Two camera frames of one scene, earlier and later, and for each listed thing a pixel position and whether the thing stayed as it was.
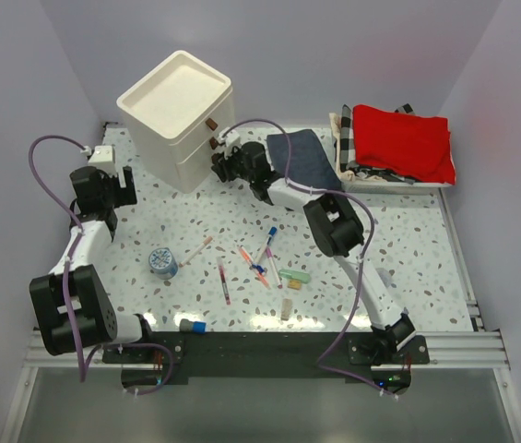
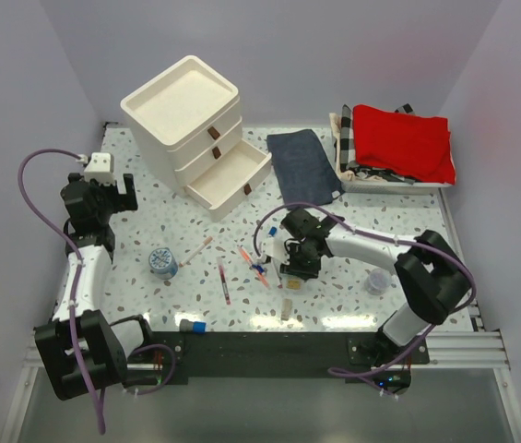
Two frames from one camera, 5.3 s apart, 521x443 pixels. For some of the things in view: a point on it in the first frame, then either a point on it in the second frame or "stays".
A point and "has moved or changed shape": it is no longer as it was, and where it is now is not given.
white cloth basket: [357, 186] stays
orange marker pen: [261, 275] stays
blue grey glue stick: [193, 327] stays
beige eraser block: [286, 309] stays
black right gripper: [221, 164] → [294, 269]
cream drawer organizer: [175, 115] has moved or changed shape
